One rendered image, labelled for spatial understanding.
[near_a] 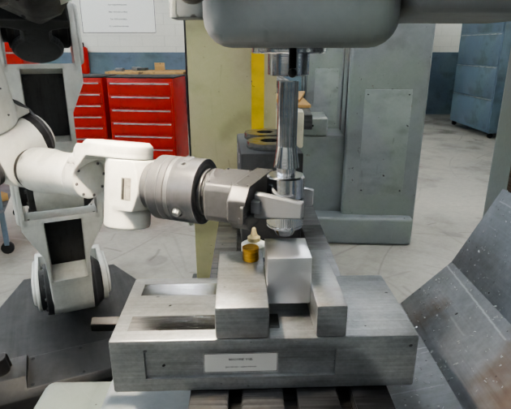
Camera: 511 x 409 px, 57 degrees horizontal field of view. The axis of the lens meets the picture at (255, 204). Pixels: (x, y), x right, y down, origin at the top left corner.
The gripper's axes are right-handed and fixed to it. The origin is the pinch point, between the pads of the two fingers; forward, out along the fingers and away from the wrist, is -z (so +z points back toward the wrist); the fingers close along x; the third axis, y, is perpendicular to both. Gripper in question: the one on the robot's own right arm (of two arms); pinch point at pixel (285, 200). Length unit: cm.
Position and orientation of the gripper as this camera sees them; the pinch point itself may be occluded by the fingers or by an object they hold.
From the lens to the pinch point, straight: 59.0
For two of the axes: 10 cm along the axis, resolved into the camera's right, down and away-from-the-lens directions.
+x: 3.3, -3.0, 8.9
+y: -0.1, 9.5, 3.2
